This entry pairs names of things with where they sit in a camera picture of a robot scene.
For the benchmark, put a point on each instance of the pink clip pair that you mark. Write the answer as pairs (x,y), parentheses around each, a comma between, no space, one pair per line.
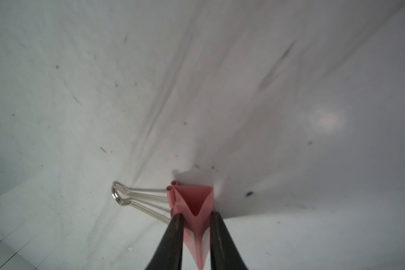
(195,203)

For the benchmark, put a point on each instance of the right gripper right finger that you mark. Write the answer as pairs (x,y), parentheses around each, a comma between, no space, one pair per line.
(223,252)

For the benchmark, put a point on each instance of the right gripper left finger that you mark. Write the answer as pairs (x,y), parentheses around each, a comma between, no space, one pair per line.
(168,255)

